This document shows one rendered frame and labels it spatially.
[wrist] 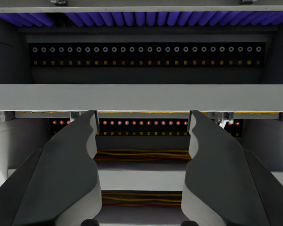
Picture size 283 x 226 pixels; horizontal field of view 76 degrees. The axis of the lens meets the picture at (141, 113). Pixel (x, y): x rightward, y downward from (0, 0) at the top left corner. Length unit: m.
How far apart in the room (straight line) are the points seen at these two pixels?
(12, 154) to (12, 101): 0.17
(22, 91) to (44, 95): 0.04
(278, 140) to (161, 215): 0.39
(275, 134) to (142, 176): 0.32
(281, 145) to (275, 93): 0.17
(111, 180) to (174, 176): 0.14
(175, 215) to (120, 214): 0.18
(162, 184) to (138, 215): 0.25
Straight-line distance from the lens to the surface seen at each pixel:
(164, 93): 0.31
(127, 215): 0.66
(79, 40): 0.47
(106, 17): 0.37
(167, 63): 0.44
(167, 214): 0.67
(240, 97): 0.34
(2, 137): 0.49
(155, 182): 0.43
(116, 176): 0.42
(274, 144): 0.53
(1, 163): 0.50
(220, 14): 0.38
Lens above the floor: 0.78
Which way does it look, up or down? 28 degrees up
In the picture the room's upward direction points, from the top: 180 degrees clockwise
